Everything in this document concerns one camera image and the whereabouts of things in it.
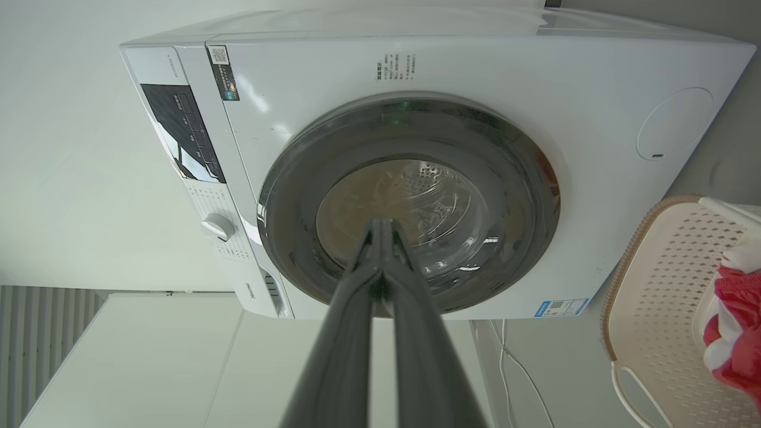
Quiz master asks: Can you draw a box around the grey slatted panel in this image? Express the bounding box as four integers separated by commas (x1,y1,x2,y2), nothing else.
0,285,109,428

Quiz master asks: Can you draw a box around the blue energy label sticker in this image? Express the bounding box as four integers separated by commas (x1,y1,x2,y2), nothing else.
533,298,590,318

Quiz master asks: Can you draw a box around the white garment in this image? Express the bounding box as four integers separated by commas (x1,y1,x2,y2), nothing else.
703,235,761,372

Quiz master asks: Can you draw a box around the black QR code sticker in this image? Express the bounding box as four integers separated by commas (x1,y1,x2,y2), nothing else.
207,45,241,102

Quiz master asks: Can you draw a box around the beige perforated laundry basket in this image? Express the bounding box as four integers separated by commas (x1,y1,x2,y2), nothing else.
600,195,761,428

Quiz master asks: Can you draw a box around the white front-load washing machine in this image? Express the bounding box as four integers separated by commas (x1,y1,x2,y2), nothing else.
119,6,757,322

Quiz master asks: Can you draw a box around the silver control dial knob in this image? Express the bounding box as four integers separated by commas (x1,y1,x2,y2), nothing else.
201,213,236,242

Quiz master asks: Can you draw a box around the red garment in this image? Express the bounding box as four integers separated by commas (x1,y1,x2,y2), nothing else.
703,265,761,412

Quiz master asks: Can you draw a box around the thin white power cable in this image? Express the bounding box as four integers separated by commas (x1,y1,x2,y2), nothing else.
489,319,557,428

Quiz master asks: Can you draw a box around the round grey washer door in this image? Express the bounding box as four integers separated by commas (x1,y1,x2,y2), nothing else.
257,95,561,316

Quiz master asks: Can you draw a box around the round white filter cover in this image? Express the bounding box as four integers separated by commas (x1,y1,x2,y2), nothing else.
636,87,716,162

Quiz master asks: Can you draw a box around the steel perforated washer drum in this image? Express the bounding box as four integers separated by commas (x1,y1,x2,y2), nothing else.
380,159,491,280

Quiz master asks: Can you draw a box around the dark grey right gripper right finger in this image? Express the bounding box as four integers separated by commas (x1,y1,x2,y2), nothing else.
383,219,489,428

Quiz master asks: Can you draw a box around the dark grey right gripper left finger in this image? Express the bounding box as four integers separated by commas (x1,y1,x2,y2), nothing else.
279,219,386,428

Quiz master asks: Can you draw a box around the black glossy control display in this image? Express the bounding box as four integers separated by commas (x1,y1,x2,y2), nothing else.
140,83,227,184

